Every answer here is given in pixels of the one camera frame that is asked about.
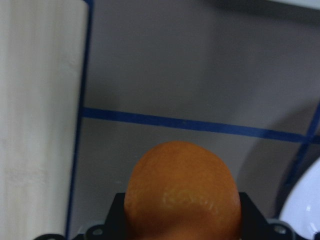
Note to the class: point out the white round plate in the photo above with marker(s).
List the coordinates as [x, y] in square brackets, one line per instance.
[301, 209]

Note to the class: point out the orange fruit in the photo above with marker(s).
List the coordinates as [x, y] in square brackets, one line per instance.
[181, 191]

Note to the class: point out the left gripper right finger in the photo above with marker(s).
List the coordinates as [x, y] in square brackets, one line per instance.
[256, 227]

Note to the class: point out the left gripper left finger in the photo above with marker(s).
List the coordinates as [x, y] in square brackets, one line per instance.
[113, 228]

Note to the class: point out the bamboo cutting board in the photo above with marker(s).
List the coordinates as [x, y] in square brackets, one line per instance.
[42, 44]

